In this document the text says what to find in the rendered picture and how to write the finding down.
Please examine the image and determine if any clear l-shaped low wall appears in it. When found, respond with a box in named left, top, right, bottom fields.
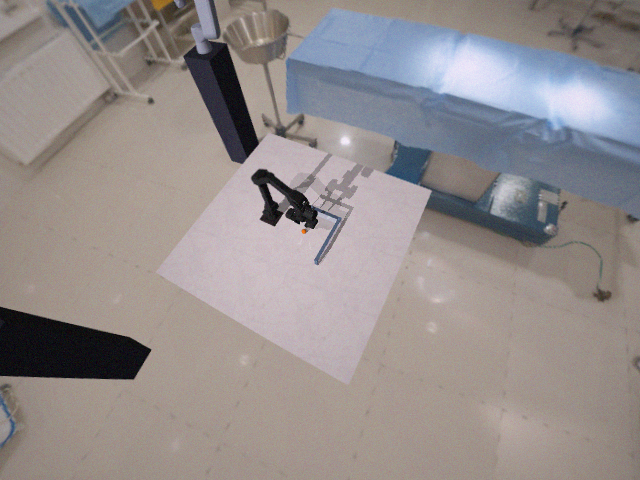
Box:
left=317, top=211, right=342, bottom=264

